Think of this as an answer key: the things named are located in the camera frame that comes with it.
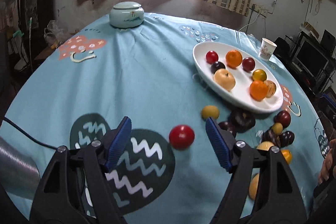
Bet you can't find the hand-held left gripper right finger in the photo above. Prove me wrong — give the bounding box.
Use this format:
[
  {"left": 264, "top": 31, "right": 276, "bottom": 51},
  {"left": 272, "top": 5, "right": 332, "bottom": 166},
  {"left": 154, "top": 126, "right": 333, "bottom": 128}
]
[{"left": 205, "top": 117, "right": 307, "bottom": 224}]

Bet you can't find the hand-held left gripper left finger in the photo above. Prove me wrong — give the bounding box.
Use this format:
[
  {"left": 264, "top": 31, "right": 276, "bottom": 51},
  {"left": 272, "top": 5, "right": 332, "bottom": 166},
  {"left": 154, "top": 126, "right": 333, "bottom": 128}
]
[{"left": 29, "top": 116, "right": 132, "bottom": 224}]

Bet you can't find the small yellow fruit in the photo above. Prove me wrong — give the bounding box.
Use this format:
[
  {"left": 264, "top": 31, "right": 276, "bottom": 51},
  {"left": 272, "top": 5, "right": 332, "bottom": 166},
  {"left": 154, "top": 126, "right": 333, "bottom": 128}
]
[
  {"left": 201, "top": 105, "right": 220, "bottom": 120},
  {"left": 271, "top": 122, "right": 284, "bottom": 135}
]

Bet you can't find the small bright red plum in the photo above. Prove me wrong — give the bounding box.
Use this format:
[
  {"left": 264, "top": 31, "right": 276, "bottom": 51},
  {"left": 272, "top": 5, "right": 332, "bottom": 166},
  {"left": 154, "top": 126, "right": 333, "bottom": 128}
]
[
  {"left": 205, "top": 50, "right": 219, "bottom": 64},
  {"left": 169, "top": 124, "right": 195, "bottom": 150}
]

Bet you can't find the white oval plate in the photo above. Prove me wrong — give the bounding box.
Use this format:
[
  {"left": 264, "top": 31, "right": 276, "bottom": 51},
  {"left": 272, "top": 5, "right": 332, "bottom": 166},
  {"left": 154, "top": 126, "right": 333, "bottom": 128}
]
[{"left": 192, "top": 42, "right": 284, "bottom": 113}]

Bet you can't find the cream melon with stem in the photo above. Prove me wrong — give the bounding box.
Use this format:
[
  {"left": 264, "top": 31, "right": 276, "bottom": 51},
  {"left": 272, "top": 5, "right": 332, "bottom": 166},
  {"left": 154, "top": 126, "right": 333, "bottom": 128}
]
[{"left": 214, "top": 69, "right": 236, "bottom": 90}]

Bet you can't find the orange mandarin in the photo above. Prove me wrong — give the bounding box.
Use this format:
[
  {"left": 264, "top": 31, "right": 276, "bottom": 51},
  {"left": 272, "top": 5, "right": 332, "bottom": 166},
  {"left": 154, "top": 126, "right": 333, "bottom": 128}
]
[
  {"left": 225, "top": 49, "right": 243, "bottom": 69},
  {"left": 249, "top": 80, "right": 269, "bottom": 102}
]

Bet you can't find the purple-striped pepino melon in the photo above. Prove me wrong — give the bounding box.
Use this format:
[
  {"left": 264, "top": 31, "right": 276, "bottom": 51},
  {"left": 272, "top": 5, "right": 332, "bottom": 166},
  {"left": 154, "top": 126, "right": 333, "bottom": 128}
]
[{"left": 263, "top": 80, "right": 277, "bottom": 98}]

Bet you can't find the yellow-green round fruit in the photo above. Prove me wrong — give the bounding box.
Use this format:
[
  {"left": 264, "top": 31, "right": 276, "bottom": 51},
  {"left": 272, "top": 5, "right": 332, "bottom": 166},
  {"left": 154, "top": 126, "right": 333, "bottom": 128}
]
[{"left": 252, "top": 69, "right": 268, "bottom": 82}]

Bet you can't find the person's right hand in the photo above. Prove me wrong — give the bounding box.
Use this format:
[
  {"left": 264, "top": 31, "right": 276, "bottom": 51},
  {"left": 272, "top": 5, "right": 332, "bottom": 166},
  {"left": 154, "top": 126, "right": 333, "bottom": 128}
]
[{"left": 318, "top": 139, "right": 336, "bottom": 185}]

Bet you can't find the flat dark purple fruit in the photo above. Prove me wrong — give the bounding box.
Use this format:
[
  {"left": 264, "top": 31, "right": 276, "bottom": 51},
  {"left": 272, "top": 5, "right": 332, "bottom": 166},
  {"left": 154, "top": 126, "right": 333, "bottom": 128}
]
[{"left": 230, "top": 108, "right": 256, "bottom": 132}]

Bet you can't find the dark striped purple fruit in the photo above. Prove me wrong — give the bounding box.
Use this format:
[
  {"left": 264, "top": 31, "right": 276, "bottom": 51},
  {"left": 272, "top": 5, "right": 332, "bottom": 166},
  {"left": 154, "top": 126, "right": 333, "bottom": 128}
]
[{"left": 261, "top": 130, "right": 281, "bottom": 148}]

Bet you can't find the light blue printed tablecloth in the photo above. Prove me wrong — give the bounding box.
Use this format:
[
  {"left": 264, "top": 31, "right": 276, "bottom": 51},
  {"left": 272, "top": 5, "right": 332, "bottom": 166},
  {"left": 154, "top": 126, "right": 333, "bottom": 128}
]
[{"left": 0, "top": 13, "right": 335, "bottom": 224}]

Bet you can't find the silver metal bottle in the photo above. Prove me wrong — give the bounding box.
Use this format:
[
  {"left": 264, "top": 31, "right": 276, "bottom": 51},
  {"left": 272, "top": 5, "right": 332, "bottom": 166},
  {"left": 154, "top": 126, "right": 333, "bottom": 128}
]
[{"left": 0, "top": 135, "right": 41, "bottom": 199}]

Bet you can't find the white paper cup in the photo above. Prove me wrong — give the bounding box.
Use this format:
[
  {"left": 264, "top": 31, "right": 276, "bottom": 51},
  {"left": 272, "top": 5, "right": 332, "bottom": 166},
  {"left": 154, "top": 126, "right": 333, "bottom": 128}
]
[{"left": 258, "top": 38, "right": 277, "bottom": 62}]

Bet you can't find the black computer desk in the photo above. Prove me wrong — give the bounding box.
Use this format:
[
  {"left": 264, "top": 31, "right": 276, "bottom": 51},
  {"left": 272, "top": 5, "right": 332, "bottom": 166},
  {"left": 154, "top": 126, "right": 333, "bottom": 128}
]
[{"left": 283, "top": 30, "right": 336, "bottom": 93}]

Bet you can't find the black hat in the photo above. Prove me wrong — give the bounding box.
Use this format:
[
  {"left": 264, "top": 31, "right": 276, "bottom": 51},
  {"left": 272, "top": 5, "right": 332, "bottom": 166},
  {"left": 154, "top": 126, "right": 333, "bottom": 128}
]
[{"left": 273, "top": 36, "right": 289, "bottom": 52}]

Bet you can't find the celadon lidded ceramic jar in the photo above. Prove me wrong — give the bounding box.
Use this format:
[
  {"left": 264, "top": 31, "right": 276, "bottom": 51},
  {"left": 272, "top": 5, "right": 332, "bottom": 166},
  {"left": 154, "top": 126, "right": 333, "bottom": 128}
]
[{"left": 109, "top": 2, "right": 145, "bottom": 28}]

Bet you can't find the computer monitor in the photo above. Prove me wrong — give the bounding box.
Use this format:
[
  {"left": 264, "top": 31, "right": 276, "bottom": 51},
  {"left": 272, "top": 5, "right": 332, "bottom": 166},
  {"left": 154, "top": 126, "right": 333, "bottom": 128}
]
[{"left": 293, "top": 38, "right": 330, "bottom": 77}]

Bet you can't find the clear plastic bag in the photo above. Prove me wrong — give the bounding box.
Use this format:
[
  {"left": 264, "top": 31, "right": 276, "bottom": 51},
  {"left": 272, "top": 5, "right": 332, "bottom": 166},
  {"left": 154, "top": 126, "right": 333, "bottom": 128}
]
[{"left": 44, "top": 20, "right": 66, "bottom": 43}]

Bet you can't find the cardboard box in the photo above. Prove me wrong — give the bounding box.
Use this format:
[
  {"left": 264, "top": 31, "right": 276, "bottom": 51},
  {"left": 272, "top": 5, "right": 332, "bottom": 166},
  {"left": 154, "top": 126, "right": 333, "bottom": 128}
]
[{"left": 301, "top": 22, "right": 319, "bottom": 37}]

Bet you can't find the small black speaker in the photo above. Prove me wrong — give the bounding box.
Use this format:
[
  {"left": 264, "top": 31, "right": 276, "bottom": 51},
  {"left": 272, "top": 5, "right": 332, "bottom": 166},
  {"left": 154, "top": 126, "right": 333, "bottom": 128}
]
[{"left": 321, "top": 29, "right": 336, "bottom": 51}]

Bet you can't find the black cable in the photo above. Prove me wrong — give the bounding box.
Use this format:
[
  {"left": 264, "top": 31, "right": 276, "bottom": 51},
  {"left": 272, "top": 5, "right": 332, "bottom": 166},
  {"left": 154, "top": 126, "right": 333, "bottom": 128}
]
[{"left": 1, "top": 117, "right": 57, "bottom": 149}]

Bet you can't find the white power cable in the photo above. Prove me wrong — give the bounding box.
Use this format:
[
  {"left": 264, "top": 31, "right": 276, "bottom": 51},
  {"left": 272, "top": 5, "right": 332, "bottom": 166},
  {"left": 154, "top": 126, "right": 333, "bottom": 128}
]
[{"left": 239, "top": 13, "right": 259, "bottom": 31}]

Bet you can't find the white wall power outlet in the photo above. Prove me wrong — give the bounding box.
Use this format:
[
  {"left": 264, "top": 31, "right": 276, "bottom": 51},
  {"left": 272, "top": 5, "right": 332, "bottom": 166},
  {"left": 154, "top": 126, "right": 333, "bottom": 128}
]
[{"left": 252, "top": 4, "right": 269, "bottom": 17}]

